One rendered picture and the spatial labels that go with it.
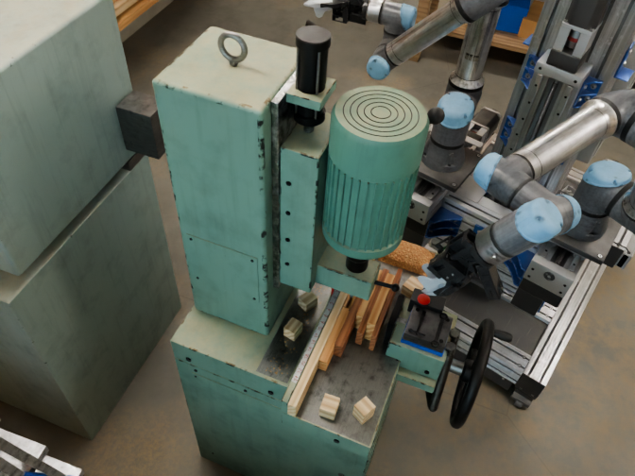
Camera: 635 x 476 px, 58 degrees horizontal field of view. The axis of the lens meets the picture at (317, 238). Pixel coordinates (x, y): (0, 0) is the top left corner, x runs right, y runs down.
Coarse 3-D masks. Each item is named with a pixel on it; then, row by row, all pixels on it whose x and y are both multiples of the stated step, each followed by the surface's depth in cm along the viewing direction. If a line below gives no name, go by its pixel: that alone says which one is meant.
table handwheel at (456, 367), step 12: (480, 324) 151; (492, 324) 142; (480, 336) 154; (492, 336) 138; (480, 348) 135; (456, 360) 147; (468, 360) 146; (480, 360) 134; (456, 372) 146; (468, 372) 144; (480, 372) 133; (468, 384) 134; (480, 384) 133; (456, 396) 155; (468, 396) 133; (456, 408) 145; (468, 408) 134; (456, 420) 138
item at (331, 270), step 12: (324, 252) 137; (336, 252) 137; (324, 264) 134; (336, 264) 134; (372, 264) 135; (324, 276) 136; (336, 276) 134; (348, 276) 133; (360, 276) 133; (372, 276) 133; (336, 288) 138; (348, 288) 136; (360, 288) 134; (372, 288) 136
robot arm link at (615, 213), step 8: (632, 120) 127; (624, 128) 129; (632, 128) 127; (624, 136) 130; (632, 136) 128; (632, 144) 130; (632, 192) 152; (624, 200) 159; (632, 200) 154; (616, 208) 163; (624, 208) 159; (632, 208) 156; (616, 216) 164; (624, 216) 161; (632, 216) 157; (624, 224) 164; (632, 224) 160; (632, 232) 164
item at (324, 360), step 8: (344, 304) 143; (336, 320) 140; (344, 320) 140; (336, 328) 138; (336, 336) 137; (328, 344) 135; (328, 352) 134; (320, 360) 132; (328, 360) 133; (320, 368) 135
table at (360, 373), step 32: (352, 352) 139; (384, 352) 139; (320, 384) 133; (352, 384) 133; (384, 384) 133; (416, 384) 139; (288, 416) 128; (320, 416) 127; (352, 416) 128; (352, 448) 127
